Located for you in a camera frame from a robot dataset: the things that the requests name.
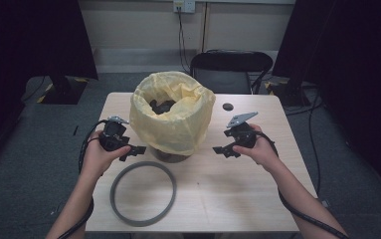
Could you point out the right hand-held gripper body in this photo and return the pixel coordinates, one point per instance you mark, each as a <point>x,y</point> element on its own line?
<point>242,134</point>

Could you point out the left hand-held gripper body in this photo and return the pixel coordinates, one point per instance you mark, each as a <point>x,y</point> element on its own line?
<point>113,139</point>

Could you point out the yellow plastic trash bag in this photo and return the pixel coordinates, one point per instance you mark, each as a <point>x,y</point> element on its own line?
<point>174,129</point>

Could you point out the person's right hand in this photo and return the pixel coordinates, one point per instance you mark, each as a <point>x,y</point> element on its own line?
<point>262,152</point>

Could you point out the person's left hand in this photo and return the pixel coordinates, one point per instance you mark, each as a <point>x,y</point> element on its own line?
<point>95,159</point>

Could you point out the black crumpled trash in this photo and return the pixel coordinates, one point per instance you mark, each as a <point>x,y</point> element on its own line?
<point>161,107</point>

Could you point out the black folding chair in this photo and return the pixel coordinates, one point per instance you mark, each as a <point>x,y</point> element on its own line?
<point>231,79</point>

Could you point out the black stand base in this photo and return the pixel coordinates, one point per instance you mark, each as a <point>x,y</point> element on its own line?
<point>63,91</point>
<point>289,94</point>

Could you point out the grey tape piece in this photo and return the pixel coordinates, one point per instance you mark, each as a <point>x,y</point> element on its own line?
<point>325,203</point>

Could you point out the black curtain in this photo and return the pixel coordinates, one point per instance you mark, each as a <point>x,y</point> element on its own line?
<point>353,66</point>
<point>29,36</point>

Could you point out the thin vertical wall pipe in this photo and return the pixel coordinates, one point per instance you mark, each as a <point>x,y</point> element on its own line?
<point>205,26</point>

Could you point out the white wall outlet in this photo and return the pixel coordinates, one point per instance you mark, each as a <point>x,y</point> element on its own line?
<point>184,6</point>

